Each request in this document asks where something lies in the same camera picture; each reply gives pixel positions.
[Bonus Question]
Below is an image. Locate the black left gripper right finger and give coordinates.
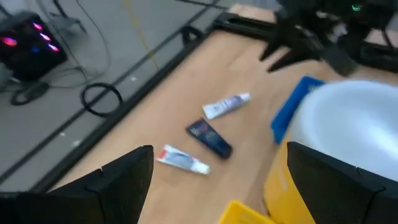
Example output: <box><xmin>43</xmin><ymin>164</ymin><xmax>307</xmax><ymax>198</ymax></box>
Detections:
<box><xmin>287</xmin><ymin>141</ymin><xmax>398</xmax><ymax>224</ymax></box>

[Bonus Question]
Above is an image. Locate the blue slotted plastic basket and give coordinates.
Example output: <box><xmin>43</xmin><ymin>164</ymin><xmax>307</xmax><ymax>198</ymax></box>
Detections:
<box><xmin>270</xmin><ymin>75</ymin><xmax>326</xmax><ymax>144</ymax></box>

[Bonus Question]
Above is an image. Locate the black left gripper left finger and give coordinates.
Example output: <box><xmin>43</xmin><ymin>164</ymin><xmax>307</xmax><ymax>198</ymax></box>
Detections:
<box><xmin>0</xmin><ymin>144</ymin><xmax>155</xmax><ymax>224</ymax></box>

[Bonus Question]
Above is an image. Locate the yellow hanging cable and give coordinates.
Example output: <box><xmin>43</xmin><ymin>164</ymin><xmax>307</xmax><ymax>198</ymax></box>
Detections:
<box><xmin>123</xmin><ymin>0</ymin><xmax>160</xmax><ymax>70</ymax></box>

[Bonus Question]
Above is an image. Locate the white wipes canister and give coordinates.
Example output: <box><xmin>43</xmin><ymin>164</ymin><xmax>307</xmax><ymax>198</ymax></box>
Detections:
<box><xmin>287</xmin><ymin>80</ymin><xmax>398</xmax><ymax>183</ymax></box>

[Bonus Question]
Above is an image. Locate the black cable bundle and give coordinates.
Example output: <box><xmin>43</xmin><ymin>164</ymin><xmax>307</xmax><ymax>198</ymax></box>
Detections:
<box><xmin>10</xmin><ymin>80</ymin><xmax>50</xmax><ymax>106</ymax></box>

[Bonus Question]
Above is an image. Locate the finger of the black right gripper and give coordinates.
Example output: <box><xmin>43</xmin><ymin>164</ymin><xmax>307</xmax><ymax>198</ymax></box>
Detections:
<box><xmin>259</xmin><ymin>17</ymin><xmax>300</xmax><ymax>62</ymax></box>
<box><xmin>267</xmin><ymin>49</ymin><xmax>325</xmax><ymax>73</ymax></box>

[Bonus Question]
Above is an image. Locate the dark navy tube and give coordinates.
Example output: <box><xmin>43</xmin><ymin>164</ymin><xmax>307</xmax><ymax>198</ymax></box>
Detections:
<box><xmin>185</xmin><ymin>118</ymin><xmax>233</xmax><ymax>160</ymax></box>

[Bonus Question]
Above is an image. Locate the black table frame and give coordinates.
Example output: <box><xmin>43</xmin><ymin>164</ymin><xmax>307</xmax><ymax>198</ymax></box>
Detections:
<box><xmin>29</xmin><ymin>11</ymin><xmax>398</xmax><ymax>194</ymax></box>

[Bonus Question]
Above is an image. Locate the black cable coil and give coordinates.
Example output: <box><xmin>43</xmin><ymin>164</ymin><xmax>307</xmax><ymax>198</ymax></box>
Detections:
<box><xmin>80</xmin><ymin>82</ymin><xmax>124</xmax><ymax>118</ymax></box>

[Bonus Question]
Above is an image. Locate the yellow slotted plastic basket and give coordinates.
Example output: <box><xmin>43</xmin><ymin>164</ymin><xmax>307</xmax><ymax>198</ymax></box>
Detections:
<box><xmin>219</xmin><ymin>133</ymin><xmax>317</xmax><ymax>224</ymax></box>

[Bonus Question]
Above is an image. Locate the black computer with coloured lights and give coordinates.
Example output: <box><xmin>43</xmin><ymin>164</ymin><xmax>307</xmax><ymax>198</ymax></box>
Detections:
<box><xmin>0</xmin><ymin>11</ymin><xmax>68</xmax><ymax>82</ymax></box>

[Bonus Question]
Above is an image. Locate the white tube with purple print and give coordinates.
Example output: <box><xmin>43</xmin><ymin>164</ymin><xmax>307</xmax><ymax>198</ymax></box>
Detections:
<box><xmin>202</xmin><ymin>92</ymin><xmax>251</xmax><ymax>121</ymax></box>

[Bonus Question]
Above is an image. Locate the white red blue toothpaste tube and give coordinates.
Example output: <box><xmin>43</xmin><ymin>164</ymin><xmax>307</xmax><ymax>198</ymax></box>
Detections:
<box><xmin>156</xmin><ymin>144</ymin><xmax>211</xmax><ymax>175</ymax></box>

